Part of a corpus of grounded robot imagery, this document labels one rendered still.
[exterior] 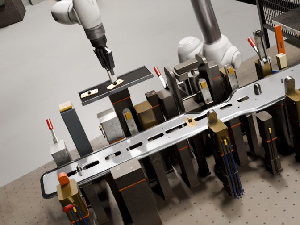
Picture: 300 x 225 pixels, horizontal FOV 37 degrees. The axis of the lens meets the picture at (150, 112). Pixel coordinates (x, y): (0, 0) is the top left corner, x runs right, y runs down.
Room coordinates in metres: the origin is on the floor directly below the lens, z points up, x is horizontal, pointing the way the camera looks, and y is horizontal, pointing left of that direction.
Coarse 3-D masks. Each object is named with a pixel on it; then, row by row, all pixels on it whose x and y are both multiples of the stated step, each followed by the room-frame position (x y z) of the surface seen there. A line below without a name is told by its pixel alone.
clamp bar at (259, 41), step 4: (256, 32) 1.93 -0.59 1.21; (260, 32) 1.90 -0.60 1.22; (256, 36) 1.92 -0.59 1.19; (260, 36) 1.89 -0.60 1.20; (256, 40) 1.92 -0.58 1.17; (260, 40) 1.93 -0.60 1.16; (256, 44) 1.92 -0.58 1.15; (260, 44) 1.92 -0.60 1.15; (264, 44) 1.92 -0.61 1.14; (260, 48) 1.92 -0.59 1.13; (264, 48) 1.91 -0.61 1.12; (260, 52) 1.91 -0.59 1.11; (264, 52) 1.92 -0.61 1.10; (260, 56) 1.91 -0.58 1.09; (268, 60) 1.90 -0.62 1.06
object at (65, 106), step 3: (66, 102) 2.00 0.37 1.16; (69, 102) 1.99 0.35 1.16; (60, 105) 1.99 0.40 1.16; (63, 105) 1.97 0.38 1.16; (66, 105) 1.96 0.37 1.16; (69, 105) 1.95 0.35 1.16; (60, 108) 1.95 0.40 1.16; (63, 108) 1.94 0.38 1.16; (66, 108) 1.95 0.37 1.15; (60, 111) 1.94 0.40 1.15
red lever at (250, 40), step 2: (248, 38) 2.03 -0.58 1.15; (250, 38) 2.02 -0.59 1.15; (248, 40) 2.02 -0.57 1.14; (250, 40) 2.01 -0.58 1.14; (252, 40) 2.01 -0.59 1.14; (250, 42) 2.01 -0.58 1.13; (252, 42) 2.00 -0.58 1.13; (254, 42) 2.00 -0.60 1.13; (250, 44) 2.01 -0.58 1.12; (252, 44) 1.99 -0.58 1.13; (254, 44) 1.99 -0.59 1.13; (252, 46) 1.99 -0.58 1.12; (254, 46) 1.98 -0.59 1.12; (254, 48) 1.98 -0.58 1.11; (256, 48) 1.97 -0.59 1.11; (256, 50) 1.96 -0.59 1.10; (256, 52) 1.97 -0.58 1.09; (262, 56) 1.93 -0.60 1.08; (264, 58) 1.91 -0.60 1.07; (264, 60) 1.91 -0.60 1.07; (266, 60) 1.90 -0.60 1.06; (264, 62) 1.91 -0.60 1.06
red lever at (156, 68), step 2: (154, 68) 2.05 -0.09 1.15; (156, 68) 2.04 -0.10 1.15; (154, 70) 2.04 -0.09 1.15; (156, 70) 2.03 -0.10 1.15; (158, 70) 2.03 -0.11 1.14; (156, 72) 2.03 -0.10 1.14; (158, 72) 2.02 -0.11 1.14; (158, 74) 2.01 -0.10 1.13; (160, 74) 2.01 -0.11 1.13; (158, 76) 2.01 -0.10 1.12; (160, 76) 2.01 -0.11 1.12; (160, 78) 2.00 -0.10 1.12; (162, 80) 1.99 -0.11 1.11; (162, 82) 1.98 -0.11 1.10; (164, 82) 1.97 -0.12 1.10; (164, 84) 1.96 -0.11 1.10; (166, 84) 1.95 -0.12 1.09; (164, 86) 1.95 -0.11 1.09; (166, 86) 1.95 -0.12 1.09; (164, 88) 1.95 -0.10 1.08
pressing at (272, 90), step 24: (288, 72) 1.84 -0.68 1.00; (240, 96) 1.77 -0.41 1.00; (264, 96) 1.70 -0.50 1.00; (168, 120) 1.78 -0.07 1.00; (120, 144) 1.73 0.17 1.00; (144, 144) 1.66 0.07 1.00; (168, 144) 1.60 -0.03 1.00; (72, 168) 1.67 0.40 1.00; (96, 168) 1.60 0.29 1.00; (48, 192) 1.55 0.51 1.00
